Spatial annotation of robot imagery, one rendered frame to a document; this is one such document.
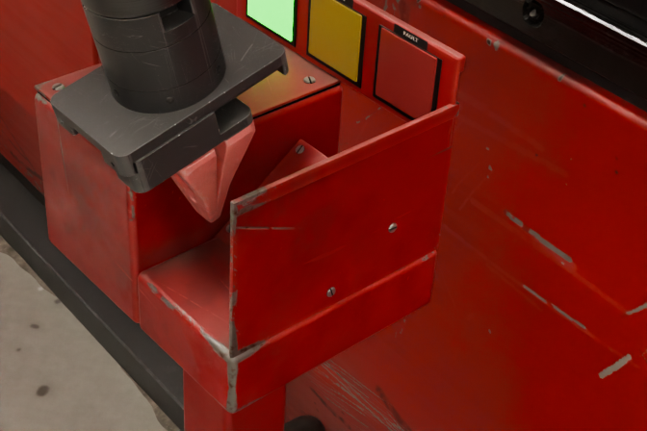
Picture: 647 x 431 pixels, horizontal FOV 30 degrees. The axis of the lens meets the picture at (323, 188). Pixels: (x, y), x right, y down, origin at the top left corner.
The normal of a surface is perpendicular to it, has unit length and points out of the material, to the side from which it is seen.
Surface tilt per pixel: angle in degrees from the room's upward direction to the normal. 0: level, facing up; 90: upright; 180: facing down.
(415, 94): 90
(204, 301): 0
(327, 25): 90
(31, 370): 0
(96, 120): 14
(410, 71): 90
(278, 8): 90
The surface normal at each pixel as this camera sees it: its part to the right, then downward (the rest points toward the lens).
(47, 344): 0.05, -0.81
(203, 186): 0.66, 0.70
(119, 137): -0.13, -0.70
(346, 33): -0.76, 0.35
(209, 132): 0.65, 0.47
